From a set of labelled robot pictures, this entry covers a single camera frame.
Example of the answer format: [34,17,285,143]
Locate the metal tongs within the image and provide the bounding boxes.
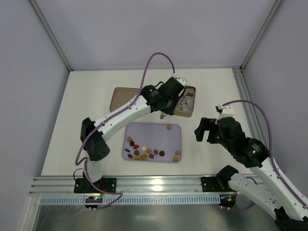
[158,77,187,116]

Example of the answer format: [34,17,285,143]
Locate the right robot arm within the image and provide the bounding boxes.
[194,117,308,231]

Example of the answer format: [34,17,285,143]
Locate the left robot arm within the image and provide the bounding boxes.
[75,76,187,191]

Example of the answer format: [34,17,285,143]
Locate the white ridged square chocolate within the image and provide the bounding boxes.
[141,146,147,152]

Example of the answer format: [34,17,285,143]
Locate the caramel ridged leaf chocolate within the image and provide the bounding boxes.
[141,154,148,160]

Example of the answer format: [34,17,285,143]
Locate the gold tin box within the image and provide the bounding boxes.
[174,86,196,117]

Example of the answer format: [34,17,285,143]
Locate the gold tin lid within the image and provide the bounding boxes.
[109,87,139,112]

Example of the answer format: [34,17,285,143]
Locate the lilac plastic tray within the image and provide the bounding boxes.
[122,122,182,164]

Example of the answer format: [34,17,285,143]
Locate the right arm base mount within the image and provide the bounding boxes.
[201,176,235,193]

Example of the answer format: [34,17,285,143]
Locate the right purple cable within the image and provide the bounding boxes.
[216,99,308,211]

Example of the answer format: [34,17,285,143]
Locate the purple cable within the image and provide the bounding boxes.
[216,99,308,211]
[75,52,177,208]

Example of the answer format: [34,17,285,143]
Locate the aluminium frame rail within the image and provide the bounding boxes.
[30,175,265,196]

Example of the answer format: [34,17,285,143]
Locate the white slotted cable duct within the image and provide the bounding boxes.
[40,194,220,206]

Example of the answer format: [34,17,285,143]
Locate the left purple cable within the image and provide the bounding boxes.
[75,52,177,208]

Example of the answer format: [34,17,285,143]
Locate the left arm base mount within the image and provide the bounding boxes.
[74,177,117,193]

